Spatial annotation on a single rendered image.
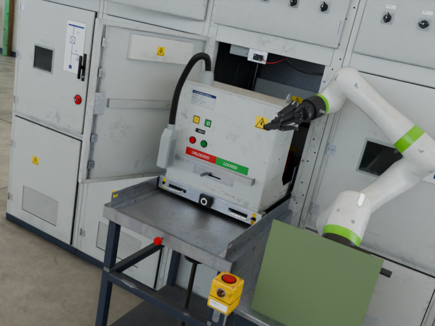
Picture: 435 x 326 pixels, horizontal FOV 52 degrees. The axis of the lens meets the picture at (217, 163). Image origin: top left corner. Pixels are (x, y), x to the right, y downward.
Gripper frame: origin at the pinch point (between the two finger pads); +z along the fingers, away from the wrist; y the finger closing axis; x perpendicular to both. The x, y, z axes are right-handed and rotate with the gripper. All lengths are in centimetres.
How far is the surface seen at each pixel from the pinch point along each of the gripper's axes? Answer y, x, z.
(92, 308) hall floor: 116, 83, 64
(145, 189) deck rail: 35, 49, 35
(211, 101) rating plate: -2.7, 33.9, 3.5
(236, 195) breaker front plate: 35.1, 15.3, 8.0
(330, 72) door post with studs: -6.7, 11.0, -47.3
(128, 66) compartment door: -16, 70, 22
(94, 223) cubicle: 92, 125, 39
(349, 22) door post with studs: -27, 8, -55
